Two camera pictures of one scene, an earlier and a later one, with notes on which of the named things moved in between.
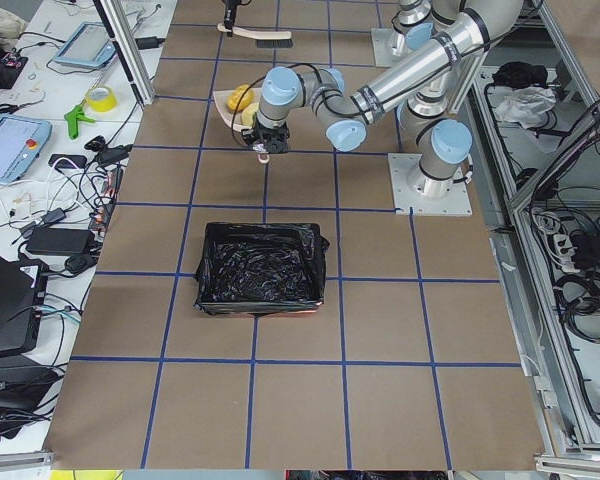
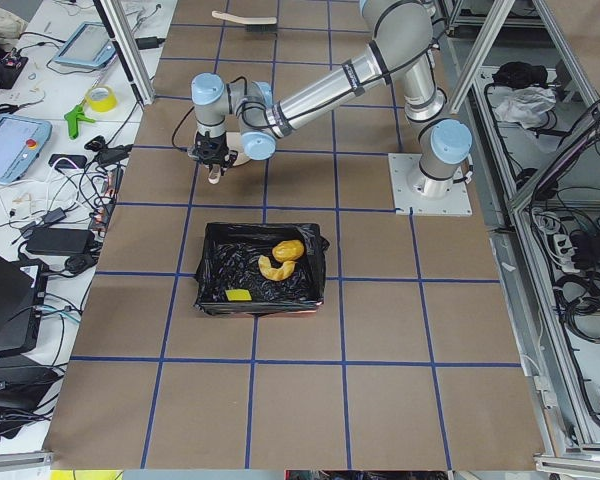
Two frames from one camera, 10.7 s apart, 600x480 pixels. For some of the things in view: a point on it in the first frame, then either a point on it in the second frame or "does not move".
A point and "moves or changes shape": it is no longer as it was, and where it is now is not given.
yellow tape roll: x=101 y=98 does not move
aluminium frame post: x=126 y=41 does not move
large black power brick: x=60 y=241 does not move
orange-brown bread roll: x=235 y=96 moves or changes shape
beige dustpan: x=234 y=118 moves or changes shape
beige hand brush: x=264 y=39 -> x=252 y=24
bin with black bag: x=251 y=269 does not move
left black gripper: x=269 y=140 -> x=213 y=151
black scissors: x=11 y=110 does not move
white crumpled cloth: x=526 y=105 does not move
